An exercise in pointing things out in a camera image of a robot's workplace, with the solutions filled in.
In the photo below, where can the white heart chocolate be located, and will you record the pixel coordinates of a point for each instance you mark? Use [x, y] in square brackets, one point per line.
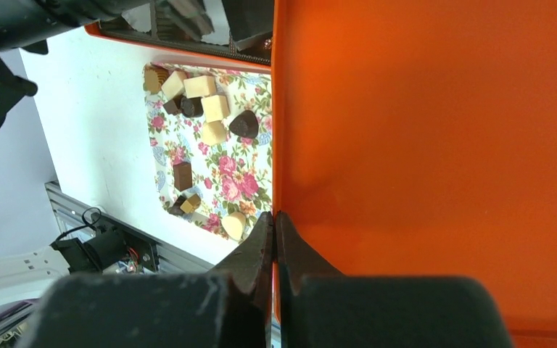
[234, 225]

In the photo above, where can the floral tray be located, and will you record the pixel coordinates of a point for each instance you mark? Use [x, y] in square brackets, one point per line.
[200, 182]

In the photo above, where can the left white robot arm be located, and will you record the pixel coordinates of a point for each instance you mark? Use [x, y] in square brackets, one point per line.
[28, 24]

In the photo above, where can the dark heart chocolate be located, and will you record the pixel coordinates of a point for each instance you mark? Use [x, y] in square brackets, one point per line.
[245, 125]

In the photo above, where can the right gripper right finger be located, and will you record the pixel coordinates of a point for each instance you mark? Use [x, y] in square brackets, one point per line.
[322, 307]

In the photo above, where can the aluminium frame rail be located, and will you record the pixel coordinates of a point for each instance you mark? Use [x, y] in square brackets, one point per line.
[90, 241]

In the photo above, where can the orange box lid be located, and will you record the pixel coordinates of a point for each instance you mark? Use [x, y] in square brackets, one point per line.
[420, 138]

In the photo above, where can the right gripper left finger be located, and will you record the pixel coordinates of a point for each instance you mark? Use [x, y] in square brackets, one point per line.
[227, 306]

